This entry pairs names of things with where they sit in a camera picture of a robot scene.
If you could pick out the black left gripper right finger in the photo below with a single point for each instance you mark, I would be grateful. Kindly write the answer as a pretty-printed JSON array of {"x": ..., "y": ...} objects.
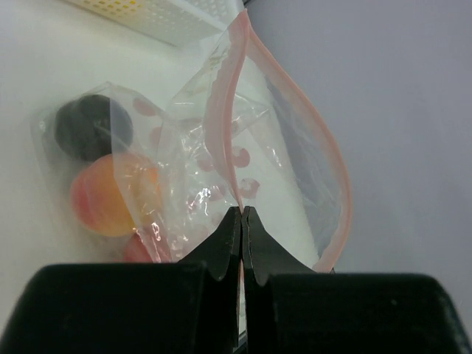
[{"x": 293, "y": 309}]

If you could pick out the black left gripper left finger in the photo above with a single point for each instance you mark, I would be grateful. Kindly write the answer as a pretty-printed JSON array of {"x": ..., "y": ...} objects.
[{"x": 186, "y": 307}]

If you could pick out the red fake strawberry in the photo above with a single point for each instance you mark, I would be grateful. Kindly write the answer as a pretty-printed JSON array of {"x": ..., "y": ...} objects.
[{"x": 136, "y": 251}]

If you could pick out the clear zip top bag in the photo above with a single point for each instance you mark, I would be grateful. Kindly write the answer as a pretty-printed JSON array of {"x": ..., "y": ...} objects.
[{"x": 239, "y": 133}]

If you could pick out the orange peach fake fruit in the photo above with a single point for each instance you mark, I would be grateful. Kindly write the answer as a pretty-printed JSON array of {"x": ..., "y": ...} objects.
[{"x": 114, "y": 194}]

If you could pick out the dark purple fake plum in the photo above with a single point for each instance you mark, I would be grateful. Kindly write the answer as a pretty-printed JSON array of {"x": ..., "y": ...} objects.
[{"x": 89, "y": 127}]

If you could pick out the white plastic basket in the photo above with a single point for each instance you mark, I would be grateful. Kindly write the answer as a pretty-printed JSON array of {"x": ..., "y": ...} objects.
[{"x": 174, "y": 22}]

